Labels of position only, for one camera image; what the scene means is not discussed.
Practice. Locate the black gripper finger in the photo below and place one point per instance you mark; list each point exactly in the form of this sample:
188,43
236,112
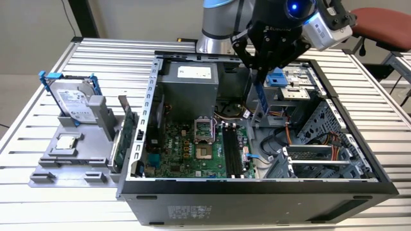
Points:
243,51
295,53

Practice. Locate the RAM memory stick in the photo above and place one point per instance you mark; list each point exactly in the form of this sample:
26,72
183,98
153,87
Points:
73,163
263,96

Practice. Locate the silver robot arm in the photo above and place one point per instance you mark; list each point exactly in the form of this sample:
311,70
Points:
217,24

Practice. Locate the metal drive cage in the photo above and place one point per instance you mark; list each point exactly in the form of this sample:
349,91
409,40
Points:
295,93

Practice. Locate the black yellow plug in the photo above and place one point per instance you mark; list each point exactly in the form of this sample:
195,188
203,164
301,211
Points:
179,39

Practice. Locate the grey power supply unit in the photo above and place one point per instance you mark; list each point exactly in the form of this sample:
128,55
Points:
189,96

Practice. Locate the red office chair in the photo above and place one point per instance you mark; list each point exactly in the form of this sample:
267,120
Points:
384,26

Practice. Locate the white four-pin power socket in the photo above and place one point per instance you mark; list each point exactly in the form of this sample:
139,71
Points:
183,132

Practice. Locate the yellow square inductor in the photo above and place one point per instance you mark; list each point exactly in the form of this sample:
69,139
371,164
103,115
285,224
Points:
185,155
185,149
185,143

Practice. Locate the grey metal disk bay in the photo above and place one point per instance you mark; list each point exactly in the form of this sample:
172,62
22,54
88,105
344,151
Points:
308,154

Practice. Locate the CPU socket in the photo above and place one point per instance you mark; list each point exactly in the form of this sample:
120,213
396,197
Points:
205,151

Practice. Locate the green motherboard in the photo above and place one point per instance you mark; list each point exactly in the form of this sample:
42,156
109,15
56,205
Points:
179,168

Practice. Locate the teal chip heatsink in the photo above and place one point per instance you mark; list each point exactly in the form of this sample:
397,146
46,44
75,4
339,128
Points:
153,160

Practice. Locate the green graphics card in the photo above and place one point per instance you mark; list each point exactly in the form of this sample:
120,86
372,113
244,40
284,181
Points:
124,144

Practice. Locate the hard disk in blue carrier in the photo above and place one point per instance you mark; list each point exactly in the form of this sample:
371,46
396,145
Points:
71,101

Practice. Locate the grey parts rack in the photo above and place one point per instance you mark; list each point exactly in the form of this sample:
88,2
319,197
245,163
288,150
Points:
89,139

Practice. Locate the black open PC case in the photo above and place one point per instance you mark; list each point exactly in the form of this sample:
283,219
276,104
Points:
256,207

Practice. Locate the silver CPU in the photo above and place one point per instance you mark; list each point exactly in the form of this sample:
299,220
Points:
65,143

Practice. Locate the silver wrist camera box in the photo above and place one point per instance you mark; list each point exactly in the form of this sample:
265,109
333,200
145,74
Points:
324,33

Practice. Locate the blue plastic drive bracket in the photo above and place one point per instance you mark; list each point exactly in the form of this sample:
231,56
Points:
277,80

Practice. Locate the aluminium frame side table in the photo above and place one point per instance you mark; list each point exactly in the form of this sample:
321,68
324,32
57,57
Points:
397,60

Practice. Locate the black vertical post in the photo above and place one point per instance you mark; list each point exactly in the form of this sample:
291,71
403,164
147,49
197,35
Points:
84,19

